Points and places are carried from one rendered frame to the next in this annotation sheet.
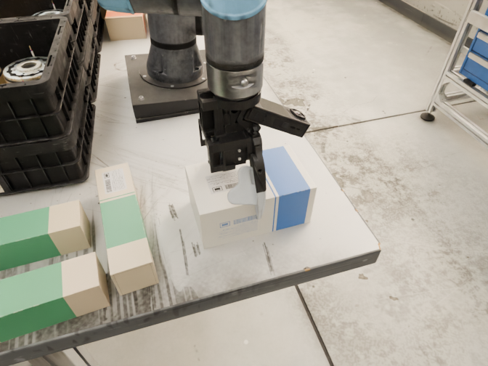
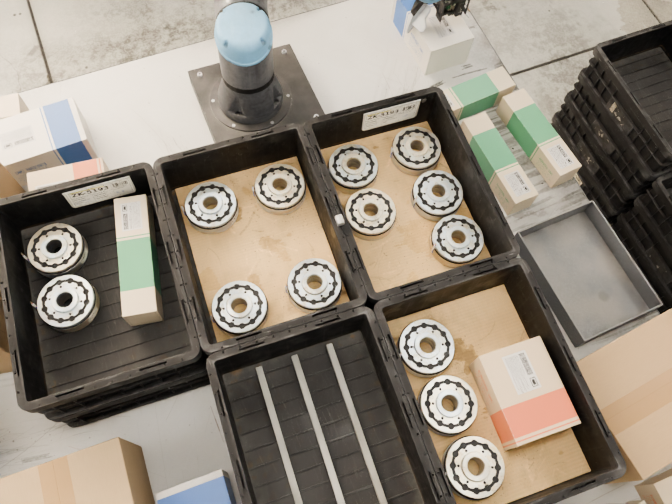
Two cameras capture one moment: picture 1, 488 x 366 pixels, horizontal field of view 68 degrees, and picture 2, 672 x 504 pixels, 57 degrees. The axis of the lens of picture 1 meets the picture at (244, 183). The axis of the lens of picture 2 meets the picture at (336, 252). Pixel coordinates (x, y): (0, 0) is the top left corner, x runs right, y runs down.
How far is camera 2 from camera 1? 1.58 m
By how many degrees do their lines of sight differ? 54
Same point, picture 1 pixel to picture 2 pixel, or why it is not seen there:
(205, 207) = (467, 34)
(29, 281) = (530, 122)
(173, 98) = (308, 92)
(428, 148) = not seen: outside the picture
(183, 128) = (332, 94)
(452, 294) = not seen: hidden behind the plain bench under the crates
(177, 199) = (424, 83)
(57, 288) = (530, 107)
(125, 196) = (453, 92)
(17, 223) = (491, 149)
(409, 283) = not seen: hidden behind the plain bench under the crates
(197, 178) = (442, 42)
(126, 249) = (497, 80)
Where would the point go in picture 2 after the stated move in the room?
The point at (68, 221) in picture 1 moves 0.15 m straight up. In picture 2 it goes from (482, 119) to (501, 77)
